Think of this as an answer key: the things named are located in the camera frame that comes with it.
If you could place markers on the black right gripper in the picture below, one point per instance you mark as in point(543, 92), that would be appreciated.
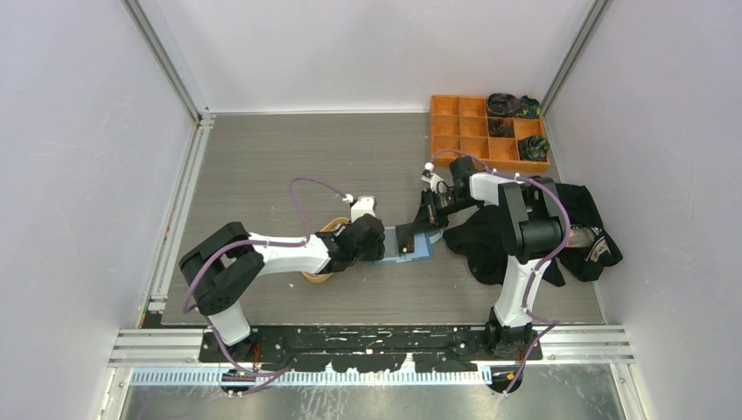
point(432, 218)

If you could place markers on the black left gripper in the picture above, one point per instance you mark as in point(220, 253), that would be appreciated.
point(375, 253)

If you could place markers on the blue leather card holder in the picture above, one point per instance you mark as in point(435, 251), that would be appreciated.
point(421, 248)

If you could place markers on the orange oval plastic tray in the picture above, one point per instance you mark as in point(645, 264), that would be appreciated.
point(332, 225)

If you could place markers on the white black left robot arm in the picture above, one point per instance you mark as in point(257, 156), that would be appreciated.
point(221, 268)

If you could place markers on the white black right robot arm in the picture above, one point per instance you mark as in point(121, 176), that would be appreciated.
point(509, 228)

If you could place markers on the black t-shirt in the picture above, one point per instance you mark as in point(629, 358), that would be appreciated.
point(590, 248)

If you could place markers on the orange compartment organizer box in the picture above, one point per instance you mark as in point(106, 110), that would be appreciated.
point(459, 124)

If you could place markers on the black sock in compartment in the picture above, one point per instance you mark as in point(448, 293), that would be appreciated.
point(501, 127)

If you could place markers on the green black rolled sock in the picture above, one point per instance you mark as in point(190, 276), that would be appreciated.
point(534, 148)

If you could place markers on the dark rolled sock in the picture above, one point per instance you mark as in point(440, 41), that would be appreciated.
point(503, 105)

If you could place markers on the green patterned rolled sock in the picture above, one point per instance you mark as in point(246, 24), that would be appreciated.
point(530, 107)

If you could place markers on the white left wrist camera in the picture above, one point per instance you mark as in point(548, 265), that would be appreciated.
point(360, 206)

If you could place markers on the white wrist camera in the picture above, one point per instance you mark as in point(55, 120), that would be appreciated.
point(360, 206)
point(435, 182)

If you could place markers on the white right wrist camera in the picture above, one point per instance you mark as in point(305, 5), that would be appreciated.
point(435, 182)

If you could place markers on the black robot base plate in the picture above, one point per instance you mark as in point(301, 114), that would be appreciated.
point(376, 348)

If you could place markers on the aluminium frame rail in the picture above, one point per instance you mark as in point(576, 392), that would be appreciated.
point(161, 358)

